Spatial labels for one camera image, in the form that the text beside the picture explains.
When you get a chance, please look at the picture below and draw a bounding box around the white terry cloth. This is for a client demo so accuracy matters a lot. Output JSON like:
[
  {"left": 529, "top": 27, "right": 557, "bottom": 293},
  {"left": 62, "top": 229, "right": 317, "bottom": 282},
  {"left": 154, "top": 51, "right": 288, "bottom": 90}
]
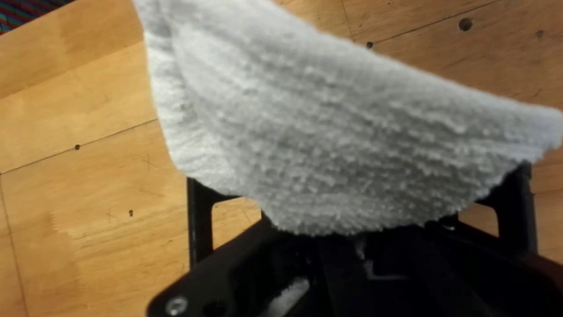
[{"left": 133, "top": 0, "right": 562, "bottom": 236}]

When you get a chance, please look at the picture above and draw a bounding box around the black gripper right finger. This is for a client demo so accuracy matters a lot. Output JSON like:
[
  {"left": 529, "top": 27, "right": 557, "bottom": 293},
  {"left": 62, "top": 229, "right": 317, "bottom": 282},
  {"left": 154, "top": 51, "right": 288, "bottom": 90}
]
[{"left": 479, "top": 164, "right": 539, "bottom": 254}]

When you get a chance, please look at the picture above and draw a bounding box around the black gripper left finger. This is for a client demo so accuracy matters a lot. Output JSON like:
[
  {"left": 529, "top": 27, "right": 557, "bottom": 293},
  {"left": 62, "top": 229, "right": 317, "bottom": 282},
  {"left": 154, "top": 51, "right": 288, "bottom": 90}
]
[{"left": 187, "top": 178, "right": 229, "bottom": 266}]

